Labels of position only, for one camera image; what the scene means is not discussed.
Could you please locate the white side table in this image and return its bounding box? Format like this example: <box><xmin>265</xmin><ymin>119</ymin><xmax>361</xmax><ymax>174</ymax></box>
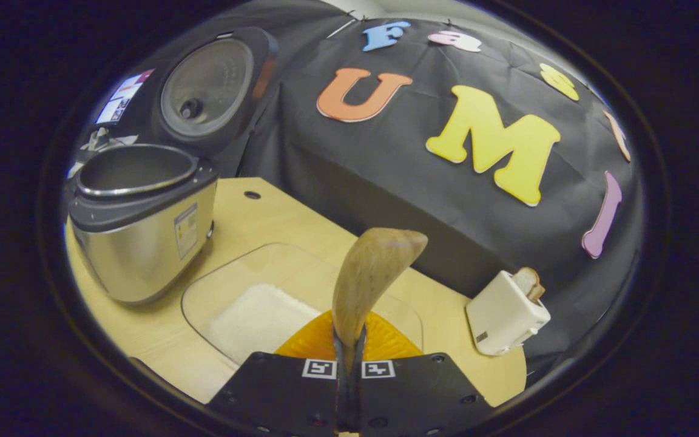
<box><xmin>67</xmin><ymin>127</ymin><xmax>139</xmax><ymax>178</ymax></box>

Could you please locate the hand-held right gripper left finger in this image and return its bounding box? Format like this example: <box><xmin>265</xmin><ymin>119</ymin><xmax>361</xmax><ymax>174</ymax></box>
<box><xmin>207</xmin><ymin>310</ymin><xmax>350</xmax><ymax>437</ymax></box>

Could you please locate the clear plastic container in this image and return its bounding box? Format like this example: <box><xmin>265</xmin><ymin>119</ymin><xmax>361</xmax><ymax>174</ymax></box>
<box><xmin>181</xmin><ymin>243</ymin><xmax>424</xmax><ymax>366</ymax></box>

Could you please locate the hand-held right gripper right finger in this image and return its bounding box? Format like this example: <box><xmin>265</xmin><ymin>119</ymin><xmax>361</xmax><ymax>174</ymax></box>
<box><xmin>349</xmin><ymin>310</ymin><xmax>496</xmax><ymax>437</ymax></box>

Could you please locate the white toaster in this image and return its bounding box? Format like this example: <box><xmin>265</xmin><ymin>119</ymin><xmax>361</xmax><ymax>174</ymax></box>
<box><xmin>466</xmin><ymin>270</ymin><xmax>552</xmax><ymax>356</ymax></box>

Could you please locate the toast slice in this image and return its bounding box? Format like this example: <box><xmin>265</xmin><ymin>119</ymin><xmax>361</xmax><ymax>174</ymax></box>
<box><xmin>512</xmin><ymin>267</ymin><xmax>545</xmax><ymax>303</ymax></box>

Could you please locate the wooden spoon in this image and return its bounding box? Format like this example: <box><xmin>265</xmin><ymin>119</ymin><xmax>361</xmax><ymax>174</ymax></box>
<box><xmin>331</xmin><ymin>228</ymin><xmax>429</xmax><ymax>371</ymax></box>

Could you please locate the white rice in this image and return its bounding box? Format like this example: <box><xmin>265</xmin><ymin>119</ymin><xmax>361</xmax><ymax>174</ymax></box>
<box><xmin>207</xmin><ymin>283</ymin><xmax>323</xmax><ymax>365</ymax></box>

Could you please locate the dark silver rice cooker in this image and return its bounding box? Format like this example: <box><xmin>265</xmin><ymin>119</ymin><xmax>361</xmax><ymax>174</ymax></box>
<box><xmin>67</xmin><ymin>25</ymin><xmax>280</xmax><ymax>305</ymax></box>

